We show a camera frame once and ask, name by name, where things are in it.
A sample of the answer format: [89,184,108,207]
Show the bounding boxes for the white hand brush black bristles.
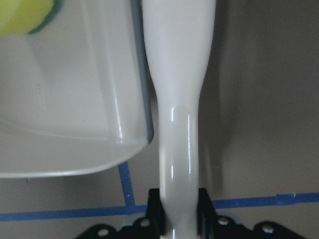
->
[142,0,216,239]

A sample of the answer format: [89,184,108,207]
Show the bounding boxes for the yellow green sponge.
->
[0,0,63,36]

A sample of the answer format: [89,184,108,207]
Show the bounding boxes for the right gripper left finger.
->
[77,189,165,239]

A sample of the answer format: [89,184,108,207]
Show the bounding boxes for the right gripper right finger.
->
[197,188,297,239]

